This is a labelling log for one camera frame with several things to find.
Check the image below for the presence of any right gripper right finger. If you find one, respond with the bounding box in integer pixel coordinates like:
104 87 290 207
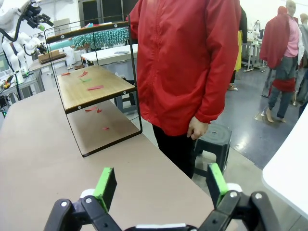
198 163 281 231

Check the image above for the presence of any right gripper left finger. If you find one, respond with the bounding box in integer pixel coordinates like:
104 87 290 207
44 167 124 231

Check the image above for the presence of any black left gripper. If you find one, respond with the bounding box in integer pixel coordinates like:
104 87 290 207
24 4 55 31

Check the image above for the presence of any teal microfibre duster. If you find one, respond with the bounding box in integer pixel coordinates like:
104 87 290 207
48 26 129 51

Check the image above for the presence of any left forearm in red sleeve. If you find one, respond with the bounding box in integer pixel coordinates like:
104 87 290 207
196 55 238 125

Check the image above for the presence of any person's left hand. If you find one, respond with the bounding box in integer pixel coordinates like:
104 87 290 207
187 117 209 140

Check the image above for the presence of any brown wooden tray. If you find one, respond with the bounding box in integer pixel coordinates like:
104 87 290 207
38 50 67 64

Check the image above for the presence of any dark grey plastic stool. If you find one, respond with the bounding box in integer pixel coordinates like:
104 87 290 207
193 124 233 180

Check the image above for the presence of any grey aluminium workbench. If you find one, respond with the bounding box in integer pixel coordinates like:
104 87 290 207
0 69 46 103

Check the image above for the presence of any white desk with grey legs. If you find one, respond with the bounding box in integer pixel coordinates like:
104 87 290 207
80 49 138 67

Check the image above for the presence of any large white side table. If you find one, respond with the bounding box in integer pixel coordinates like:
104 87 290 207
262 113 308 217

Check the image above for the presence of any person in red jacket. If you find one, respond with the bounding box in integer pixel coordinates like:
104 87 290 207
126 0 243 180

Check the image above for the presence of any mannequin in yellow apron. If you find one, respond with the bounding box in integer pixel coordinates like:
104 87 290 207
227 7 248 91

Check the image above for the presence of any mannequin with red hoodie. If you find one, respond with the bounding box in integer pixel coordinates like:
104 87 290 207
259 0 304 124

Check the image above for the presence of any figure in grey clothes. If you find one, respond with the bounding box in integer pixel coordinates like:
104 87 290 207
297 13 308 118

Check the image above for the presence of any black robot cable sleeve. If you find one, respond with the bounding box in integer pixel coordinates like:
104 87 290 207
0 13 27 41

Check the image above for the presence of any beige mannequin base plate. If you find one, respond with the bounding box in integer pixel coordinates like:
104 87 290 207
254 109 288 124

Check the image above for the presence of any black frame wooden shelf rack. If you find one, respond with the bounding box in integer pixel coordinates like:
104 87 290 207
44 14 143 158

